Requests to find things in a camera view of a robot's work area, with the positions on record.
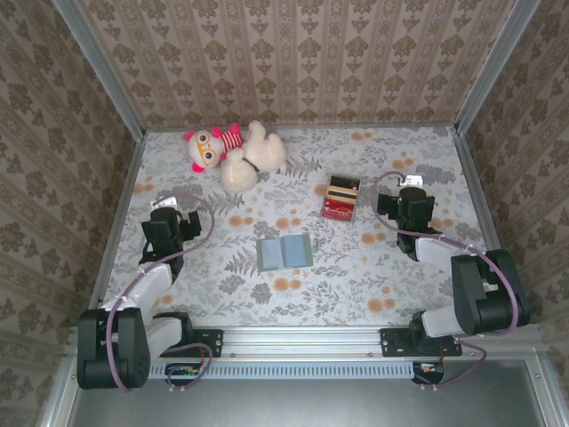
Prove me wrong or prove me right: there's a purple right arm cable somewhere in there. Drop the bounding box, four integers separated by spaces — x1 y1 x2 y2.
371 171 524 392

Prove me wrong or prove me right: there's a gold card with black stripe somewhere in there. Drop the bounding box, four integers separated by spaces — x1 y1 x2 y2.
325 186 359 202

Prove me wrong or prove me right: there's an aluminium mounting rail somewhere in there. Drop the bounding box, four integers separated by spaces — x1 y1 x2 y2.
150 326 546 359

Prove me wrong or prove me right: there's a plush doll with orange glasses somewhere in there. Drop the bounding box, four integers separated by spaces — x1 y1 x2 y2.
184 123 246 175

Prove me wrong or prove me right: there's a grey metal panel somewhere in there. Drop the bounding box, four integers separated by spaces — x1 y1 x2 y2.
66 359 557 427

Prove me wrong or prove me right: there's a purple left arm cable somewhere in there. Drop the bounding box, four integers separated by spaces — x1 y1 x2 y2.
106 191 217 395

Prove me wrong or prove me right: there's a small wired circuit board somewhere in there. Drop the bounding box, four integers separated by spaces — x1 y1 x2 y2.
412 362 445 384
164 362 208 386

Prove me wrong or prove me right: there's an aluminium frame post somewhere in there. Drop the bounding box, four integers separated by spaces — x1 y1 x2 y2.
50 0 148 139
453 0 543 134

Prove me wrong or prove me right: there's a floral patterned tablecloth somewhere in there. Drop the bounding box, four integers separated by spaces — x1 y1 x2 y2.
91 125 517 328

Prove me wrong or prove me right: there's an aluminium side rail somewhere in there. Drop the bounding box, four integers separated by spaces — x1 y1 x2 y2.
452 128 508 254
88 133 148 312

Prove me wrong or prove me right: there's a green card holder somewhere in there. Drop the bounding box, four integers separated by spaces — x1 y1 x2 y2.
256 233 321 274

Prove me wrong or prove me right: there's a cream plush teddy bear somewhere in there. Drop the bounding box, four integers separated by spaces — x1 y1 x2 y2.
220 119 289 193

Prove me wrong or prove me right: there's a red credit card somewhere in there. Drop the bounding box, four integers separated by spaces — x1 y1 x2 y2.
321 199 357 221

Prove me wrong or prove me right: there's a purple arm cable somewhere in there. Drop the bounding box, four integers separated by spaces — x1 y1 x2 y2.
371 171 524 392
106 191 217 395

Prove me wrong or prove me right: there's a slotted grey cable duct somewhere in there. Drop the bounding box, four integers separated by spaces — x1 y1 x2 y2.
148 360 414 381

